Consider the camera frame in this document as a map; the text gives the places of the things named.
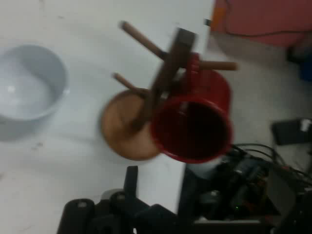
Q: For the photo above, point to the white bowl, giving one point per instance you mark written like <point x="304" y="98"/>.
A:
<point x="26" y="92"/>

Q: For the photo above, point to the red ceramic mug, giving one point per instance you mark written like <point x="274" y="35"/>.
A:
<point x="209" y="92"/>

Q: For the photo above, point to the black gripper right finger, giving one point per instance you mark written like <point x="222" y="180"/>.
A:
<point x="278" y="180"/>

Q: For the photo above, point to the red and orange floor mat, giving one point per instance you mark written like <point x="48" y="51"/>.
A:
<point x="263" y="17"/>

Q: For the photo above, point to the black table edge clip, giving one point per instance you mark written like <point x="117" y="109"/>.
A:
<point x="207" y="22"/>

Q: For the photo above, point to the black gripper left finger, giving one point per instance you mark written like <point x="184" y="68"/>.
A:
<point x="130" y="182"/>

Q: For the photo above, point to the black flat box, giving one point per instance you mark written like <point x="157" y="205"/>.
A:
<point x="290" y="132"/>

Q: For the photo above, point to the wooden mug tree stand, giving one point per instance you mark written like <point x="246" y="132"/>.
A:
<point x="126" y="126"/>

